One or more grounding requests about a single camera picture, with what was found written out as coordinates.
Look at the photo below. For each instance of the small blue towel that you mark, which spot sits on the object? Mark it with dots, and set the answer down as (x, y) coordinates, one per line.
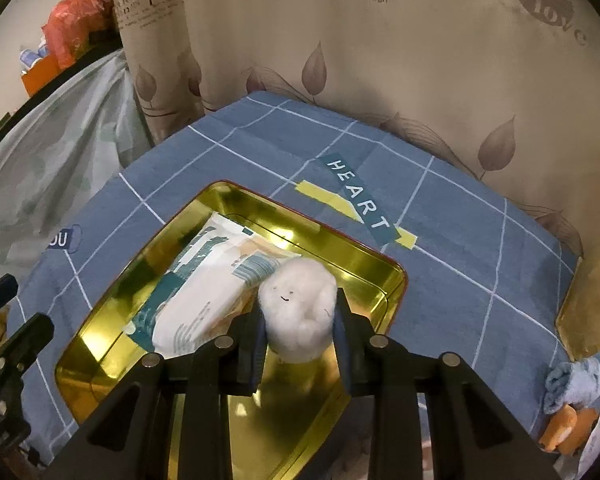
(572, 380)

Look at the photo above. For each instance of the red plastic bag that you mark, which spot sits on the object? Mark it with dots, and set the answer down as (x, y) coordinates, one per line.
(75, 20)

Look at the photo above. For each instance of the white fluffy plush ball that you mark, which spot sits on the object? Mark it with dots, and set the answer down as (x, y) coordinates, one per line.
(300, 305)

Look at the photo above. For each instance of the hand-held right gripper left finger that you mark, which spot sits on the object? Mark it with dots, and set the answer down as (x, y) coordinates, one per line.
(256, 355)

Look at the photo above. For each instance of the orange box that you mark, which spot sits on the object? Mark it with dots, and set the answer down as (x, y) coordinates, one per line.
(40, 77)

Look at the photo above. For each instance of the orange toy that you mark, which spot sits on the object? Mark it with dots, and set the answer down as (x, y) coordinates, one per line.
(562, 430)

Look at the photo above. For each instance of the white teal wipes packet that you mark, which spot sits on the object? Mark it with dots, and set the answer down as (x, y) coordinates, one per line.
(200, 295)

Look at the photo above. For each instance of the gold metal tin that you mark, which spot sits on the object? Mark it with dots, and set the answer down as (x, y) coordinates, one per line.
(320, 255)

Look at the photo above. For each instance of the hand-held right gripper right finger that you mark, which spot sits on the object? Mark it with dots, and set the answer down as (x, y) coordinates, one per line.
(341, 355)

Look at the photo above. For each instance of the brown paper bag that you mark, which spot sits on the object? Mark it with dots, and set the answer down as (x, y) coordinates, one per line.
(592, 305)

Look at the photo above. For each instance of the beige leaf print curtain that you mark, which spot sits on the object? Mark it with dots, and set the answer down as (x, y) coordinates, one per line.
(380, 60)

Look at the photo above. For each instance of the pale green cloth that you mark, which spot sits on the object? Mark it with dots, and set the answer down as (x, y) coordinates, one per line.
(55, 160)

